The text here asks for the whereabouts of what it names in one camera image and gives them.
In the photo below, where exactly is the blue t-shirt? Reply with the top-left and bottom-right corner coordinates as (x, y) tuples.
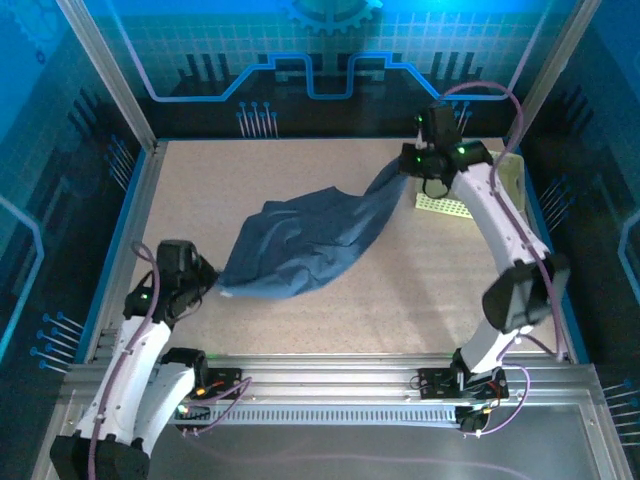
(218, 158), (419, 302)

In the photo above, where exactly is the pale green perforated basket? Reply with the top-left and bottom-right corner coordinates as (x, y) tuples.
(413, 152), (526, 222)

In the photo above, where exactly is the small black controller board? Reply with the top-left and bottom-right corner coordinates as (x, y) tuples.
(455, 404), (490, 437)
(173, 402), (212, 432)

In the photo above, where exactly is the grey metal plate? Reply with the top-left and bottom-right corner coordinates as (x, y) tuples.
(144, 404), (601, 480)

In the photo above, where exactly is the black gripper wire loop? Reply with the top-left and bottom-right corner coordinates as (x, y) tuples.
(422, 177), (454, 201)

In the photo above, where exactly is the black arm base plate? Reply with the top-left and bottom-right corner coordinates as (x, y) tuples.
(204, 367), (244, 400)
(417, 367), (509, 401)

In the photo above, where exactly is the aluminium side rail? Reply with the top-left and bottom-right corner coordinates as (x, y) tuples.
(82, 142), (169, 364)

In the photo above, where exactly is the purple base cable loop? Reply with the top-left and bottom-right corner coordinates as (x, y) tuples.
(182, 377), (252, 436)
(462, 362), (530, 439)

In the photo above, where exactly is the aluminium frame post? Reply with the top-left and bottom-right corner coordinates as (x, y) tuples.
(54, 0), (161, 151)
(503, 0), (599, 151)

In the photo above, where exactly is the aluminium frame rail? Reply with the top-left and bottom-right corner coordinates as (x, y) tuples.
(62, 352), (599, 407)

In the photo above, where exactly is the slotted grey cable duct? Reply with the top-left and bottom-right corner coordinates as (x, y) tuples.
(167, 403), (464, 427)

